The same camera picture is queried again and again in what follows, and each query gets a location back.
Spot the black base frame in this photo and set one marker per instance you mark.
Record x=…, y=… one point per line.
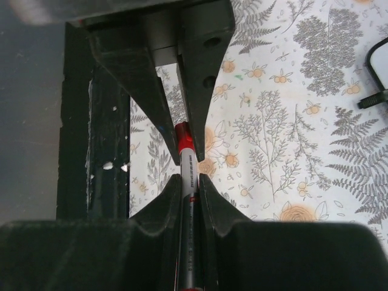
x=93, y=173

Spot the red whiteboard marker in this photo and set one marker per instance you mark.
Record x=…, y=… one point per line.
x=188, y=267

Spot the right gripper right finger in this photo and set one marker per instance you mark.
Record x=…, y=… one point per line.
x=241, y=254

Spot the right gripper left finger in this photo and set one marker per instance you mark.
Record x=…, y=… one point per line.
x=138, y=253

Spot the small whiteboard black frame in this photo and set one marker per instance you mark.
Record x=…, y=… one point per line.
x=376, y=62

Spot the wire whiteboard stand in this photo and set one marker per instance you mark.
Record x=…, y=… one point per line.
x=373, y=100

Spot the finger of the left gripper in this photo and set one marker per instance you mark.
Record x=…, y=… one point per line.
x=121, y=48
x=206, y=31

